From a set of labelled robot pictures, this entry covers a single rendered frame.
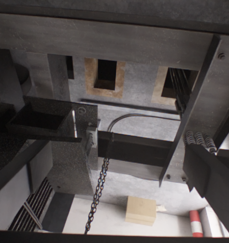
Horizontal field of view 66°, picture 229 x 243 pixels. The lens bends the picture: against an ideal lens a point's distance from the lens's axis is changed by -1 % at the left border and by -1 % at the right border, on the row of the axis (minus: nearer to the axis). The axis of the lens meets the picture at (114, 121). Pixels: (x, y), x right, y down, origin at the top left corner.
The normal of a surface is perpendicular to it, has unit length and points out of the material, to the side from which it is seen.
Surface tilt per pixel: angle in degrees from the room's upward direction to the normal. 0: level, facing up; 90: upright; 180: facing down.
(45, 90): 0
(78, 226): 90
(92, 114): 0
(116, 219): 90
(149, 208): 90
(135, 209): 90
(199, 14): 0
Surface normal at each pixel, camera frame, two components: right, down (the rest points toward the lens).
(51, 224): -0.14, -0.78
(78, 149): -0.15, 0.62
